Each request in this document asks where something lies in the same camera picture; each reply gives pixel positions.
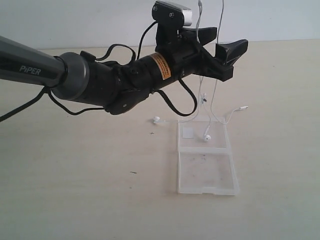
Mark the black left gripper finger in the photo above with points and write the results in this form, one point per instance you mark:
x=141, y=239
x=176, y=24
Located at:
x=202, y=35
x=229, y=53

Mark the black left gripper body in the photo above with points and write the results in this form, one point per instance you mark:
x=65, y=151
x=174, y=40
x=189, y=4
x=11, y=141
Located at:
x=186, y=57

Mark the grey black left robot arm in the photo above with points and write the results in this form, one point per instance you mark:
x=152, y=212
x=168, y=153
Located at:
x=116, y=88

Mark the clear plastic hinged case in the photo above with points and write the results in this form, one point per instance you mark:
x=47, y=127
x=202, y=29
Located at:
x=205, y=158

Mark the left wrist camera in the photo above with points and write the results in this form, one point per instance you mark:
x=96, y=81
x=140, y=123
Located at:
x=170, y=13

